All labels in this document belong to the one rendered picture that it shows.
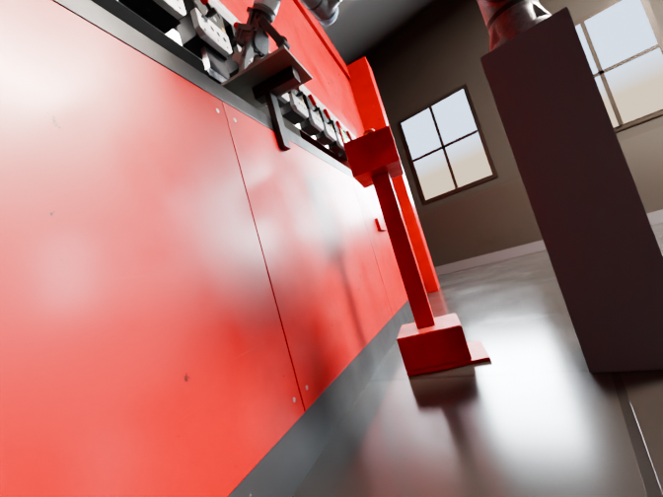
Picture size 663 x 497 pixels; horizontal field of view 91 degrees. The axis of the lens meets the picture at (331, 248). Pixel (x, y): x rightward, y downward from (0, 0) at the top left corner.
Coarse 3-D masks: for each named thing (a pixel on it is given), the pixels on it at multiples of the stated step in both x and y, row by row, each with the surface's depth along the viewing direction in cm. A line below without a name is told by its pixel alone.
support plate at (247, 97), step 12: (264, 60) 91; (276, 60) 92; (288, 60) 93; (240, 72) 94; (252, 72) 94; (264, 72) 95; (276, 72) 97; (300, 72) 100; (228, 84) 96; (240, 84) 97; (252, 84) 99; (300, 84) 106; (240, 96) 103; (252, 96) 105
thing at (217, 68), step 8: (200, 48) 104; (208, 48) 105; (208, 56) 103; (216, 56) 108; (208, 64) 103; (216, 64) 106; (224, 64) 111; (216, 72) 105; (224, 72) 109; (224, 80) 110
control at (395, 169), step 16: (384, 128) 105; (352, 144) 108; (368, 144) 106; (384, 144) 105; (352, 160) 108; (368, 160) 106; (384, 160) 105; (400, 160) 104; (352, 176) 108; (368, 176) 111
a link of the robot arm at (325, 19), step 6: (324, 0) 102; (330, 0) 103; (336, 0) 104; (318, 6) 102; (324, 6) 103; (330, 6) 104; (336, 6) 106; (312, 12) 105; (318, 12) 104; (324, 12) 105; (330, 12) 106; (336, 12) 109; (318, 18) 108; (324, 18) 107; (330, 18) 108; (324, 24) 111; (330, 24) 111
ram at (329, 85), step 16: (224, 0) 119; (240, 0) 132; (288, 0) 200; (224, 16) 115; (240, 16) 127; (288, 16) 189; (288, 32) 180; (304, 32) 212; (272, 48) 149; (304, 48) 200; (320, 48) 240; (304, 64) 189; (320, 64) 225; (336, 64) 282; (320, 80) 212; (336, 80) 262; (320, 96) 201; (336, 96) 244; (352, 96) 308; (336, 112) 228; (352, 112) 282; (352, 128) 262
